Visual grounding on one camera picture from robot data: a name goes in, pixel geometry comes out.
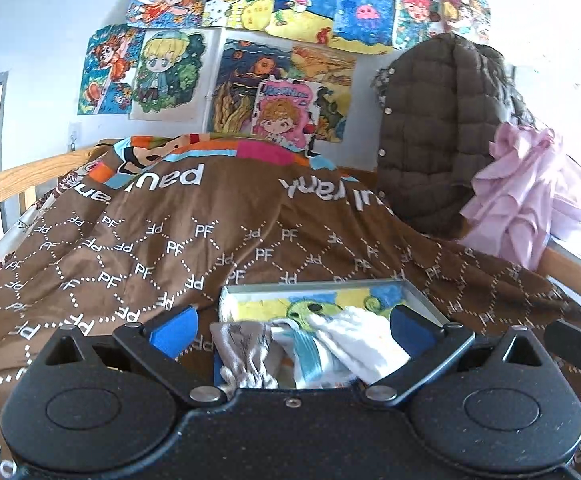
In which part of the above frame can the flying orange-haired girl drawing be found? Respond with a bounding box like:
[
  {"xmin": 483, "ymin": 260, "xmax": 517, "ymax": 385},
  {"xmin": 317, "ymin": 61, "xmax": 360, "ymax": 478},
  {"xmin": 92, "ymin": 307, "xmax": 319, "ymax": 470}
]
[{"xmin": 124, "ymin": 0, "xmax": 212, "ymax": 30}]

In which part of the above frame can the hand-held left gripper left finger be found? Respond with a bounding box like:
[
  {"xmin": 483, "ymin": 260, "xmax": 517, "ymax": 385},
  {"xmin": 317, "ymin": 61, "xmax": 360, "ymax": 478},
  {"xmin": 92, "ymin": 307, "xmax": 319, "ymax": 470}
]
[{"xmin": 42, "ymin": 304, "xmax": 227, "ymax": 407}]

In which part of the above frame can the dark seaweed and fish drawing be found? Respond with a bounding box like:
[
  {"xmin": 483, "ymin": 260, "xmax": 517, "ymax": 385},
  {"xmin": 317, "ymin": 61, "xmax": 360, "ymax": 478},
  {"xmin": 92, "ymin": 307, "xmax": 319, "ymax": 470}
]
[{"xmin": 204, "ymin": 38, "xmax": 297, "ymax": 137}]

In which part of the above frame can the brown printed blanket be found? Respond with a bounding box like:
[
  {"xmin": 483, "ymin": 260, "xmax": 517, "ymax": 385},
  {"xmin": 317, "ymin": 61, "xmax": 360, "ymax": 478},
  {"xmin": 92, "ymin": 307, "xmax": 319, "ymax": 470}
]
[{"xmin": 0, "ymin": 131, "xmax": 581, "ymax": 480}]

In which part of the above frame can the brown quilted jacket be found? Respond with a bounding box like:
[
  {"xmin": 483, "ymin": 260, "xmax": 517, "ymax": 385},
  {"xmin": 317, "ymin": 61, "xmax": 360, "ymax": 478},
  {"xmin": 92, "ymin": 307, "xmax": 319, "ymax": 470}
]
[{"xmin": 373, "ymin": 33, "xmax": 537, "ymax": 242}]

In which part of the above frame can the white cloth with orange spot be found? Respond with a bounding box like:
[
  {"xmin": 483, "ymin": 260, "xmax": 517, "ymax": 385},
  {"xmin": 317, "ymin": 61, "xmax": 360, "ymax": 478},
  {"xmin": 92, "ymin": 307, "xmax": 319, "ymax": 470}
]
[{"xmin": 307, "ymin": 305, "xmax": 414, "ymax": 386}]

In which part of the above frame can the blond boy drawing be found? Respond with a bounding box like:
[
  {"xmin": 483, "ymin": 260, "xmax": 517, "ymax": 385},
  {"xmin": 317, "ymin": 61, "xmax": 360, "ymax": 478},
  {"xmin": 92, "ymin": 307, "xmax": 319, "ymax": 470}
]
[{"xmin": 130, "ymin": 29, "xmax": 207, "ymax": 122}]

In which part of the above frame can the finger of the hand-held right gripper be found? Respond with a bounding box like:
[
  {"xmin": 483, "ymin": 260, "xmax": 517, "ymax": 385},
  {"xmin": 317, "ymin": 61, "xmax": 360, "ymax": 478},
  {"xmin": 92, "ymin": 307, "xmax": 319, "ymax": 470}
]
[{"xmin": 543, "ymin": 319, "xmax": 581, "ymax": 380}]

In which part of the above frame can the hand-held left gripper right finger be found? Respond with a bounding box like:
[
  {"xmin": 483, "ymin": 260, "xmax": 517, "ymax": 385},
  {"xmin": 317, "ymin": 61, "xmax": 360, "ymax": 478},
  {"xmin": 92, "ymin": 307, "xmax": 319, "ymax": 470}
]
[{"xmin": 363, "ymin": 304, "xmax": 547, "ymax": 407}]

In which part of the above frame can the girl with goldfish drawing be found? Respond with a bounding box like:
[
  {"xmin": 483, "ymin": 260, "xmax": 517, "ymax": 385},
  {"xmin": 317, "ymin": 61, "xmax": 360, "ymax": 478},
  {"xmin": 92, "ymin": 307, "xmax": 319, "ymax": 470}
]
[{"xmin": 77, "ymin": 24, "xmax": 144, "ymax": 117}]

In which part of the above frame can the grey drawstring pouch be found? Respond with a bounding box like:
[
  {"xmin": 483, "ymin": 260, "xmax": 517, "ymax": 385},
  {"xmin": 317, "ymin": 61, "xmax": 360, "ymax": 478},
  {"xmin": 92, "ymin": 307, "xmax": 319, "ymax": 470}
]
[{"xmin": 209, "ymin": 320, "xmax": 284, "ymax": 392}]

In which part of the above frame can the red-haired boy drawing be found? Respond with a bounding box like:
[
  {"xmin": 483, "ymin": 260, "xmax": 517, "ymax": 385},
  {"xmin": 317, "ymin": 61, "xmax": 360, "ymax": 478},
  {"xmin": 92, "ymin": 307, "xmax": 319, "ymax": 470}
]
[{"xmin": 393, "ymin": 0, "xmax": 442, "ymax": 52}]

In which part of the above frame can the blue sea jellyfish drawing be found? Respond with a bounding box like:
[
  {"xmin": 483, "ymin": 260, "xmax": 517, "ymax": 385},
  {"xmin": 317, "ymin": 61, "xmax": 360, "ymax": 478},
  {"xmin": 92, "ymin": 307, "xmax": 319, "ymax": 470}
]
[{"xmin": 264, "ymin": 0, "xmax": 397, "ymax": 55}]

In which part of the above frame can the pink garment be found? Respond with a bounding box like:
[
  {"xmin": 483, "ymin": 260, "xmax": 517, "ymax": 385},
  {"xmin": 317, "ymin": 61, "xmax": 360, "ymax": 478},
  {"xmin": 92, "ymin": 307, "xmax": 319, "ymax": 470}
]
[{"xmin": 457, "ymin": 121, "xmax": 581, "ymax": 272}]

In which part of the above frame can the orange landscape drawing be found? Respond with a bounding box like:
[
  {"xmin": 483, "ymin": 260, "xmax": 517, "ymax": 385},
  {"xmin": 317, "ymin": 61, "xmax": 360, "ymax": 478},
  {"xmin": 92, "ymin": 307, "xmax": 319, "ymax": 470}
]
[{"xmin": 289, "ymin": 44, "xmax": 357, "ymax": 144}]

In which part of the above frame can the small colourful figures drawing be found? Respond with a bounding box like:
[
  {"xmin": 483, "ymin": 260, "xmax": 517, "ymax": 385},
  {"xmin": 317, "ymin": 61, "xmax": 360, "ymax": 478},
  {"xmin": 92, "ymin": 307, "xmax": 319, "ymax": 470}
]
[{"xmin": 437, "ymin": 0, "xmax": 492, "ymax": 45}]

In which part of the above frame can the pink chibi boy drawing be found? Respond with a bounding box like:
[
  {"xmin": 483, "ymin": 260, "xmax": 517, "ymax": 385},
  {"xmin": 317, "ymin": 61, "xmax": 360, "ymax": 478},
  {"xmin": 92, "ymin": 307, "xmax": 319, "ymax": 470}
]
[{"xmin": 250, "ymin": 76, "xmax": 322, "ymax": 152}]

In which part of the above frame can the grey metal tin box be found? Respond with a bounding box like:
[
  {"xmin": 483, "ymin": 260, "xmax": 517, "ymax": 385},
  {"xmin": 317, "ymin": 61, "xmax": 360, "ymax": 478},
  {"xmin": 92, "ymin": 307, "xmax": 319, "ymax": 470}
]
[{"xmin": 217, "ymin": 279, "xmax": 452, "ymax": 392}]

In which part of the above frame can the wooden bed frame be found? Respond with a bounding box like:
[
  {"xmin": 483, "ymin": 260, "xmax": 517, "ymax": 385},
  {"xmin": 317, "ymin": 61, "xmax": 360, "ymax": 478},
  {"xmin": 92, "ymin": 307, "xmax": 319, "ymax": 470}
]
[{"xmin": 0, "ymin": 149, "xmax": 581, "ymax": 307}]

